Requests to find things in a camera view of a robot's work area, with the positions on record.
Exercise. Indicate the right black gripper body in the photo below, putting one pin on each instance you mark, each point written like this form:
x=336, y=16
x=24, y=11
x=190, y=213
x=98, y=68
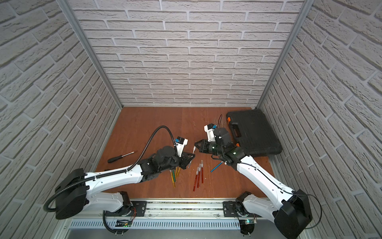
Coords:
x=211, y=147

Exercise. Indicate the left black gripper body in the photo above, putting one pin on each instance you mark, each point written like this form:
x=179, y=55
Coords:
x=183, y=160

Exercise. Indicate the blue carving knife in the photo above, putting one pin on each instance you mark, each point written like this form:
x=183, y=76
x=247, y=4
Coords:
x=216, y=167

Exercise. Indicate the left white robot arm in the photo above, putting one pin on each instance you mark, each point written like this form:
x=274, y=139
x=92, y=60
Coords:
x=80, y=191

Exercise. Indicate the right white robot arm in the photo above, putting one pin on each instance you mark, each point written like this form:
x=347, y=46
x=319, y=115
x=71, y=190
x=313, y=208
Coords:
x=288, y=209

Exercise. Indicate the red carving knife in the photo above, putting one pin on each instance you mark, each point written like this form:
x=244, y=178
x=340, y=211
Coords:
x=196, y=179
x=201, y=174

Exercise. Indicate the black plastic tool case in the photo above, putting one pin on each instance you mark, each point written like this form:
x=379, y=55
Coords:
x=253, y=133

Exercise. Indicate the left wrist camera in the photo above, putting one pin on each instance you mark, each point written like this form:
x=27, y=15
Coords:
x=180, y=143

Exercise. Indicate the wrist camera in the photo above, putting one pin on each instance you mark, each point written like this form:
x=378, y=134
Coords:
x=209, y=129
x=180, y=143

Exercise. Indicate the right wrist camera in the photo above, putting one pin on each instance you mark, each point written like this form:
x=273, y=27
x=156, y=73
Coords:
x=209, y=129

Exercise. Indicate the black handled screwdriver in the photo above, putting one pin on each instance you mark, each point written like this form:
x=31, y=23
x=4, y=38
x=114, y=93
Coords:
x=114, y=159

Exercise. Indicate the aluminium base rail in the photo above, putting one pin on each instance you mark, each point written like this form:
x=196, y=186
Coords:
x=179, y=214

